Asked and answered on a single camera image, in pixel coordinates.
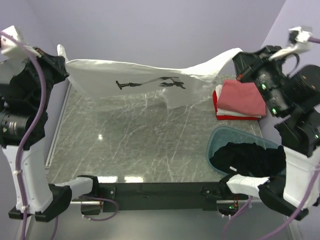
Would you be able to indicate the folded red t-shirt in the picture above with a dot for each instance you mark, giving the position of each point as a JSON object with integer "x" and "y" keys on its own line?
{"x": 229, "y": 117}

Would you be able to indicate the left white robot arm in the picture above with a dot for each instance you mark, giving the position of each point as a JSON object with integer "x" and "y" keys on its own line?
{"x": 22, "y": 138}

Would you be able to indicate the folded pink t-shirt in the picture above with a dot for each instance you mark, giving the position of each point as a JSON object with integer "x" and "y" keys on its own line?
{"x": 243, "y": 98}

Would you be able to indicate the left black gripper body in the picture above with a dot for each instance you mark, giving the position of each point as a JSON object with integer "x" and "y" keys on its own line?
{"x": 54, "y": 74}

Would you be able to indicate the teal plastic basket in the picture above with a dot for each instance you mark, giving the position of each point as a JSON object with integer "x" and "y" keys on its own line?
{"x": 223, "y": 135}

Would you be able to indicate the black t-shirt in basket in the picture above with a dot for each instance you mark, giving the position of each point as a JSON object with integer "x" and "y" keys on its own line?
{"x": 249, "y": 159}

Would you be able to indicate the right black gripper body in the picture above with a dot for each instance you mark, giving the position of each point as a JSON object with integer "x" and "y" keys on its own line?
{"x": 267, "y": 75}

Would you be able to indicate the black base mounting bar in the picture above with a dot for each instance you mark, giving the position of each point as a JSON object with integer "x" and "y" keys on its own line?
{"x": 165, "y": 195}

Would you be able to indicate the white printed t-shirt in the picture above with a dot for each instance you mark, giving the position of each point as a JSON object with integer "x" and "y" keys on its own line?
{"x": 96, "y": 78}

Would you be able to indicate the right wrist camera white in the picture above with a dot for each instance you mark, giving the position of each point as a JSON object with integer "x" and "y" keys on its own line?
{"x": 298, "y": 42}

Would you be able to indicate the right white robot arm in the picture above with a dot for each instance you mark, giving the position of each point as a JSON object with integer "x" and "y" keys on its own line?
{"x": 292, "y": 98}

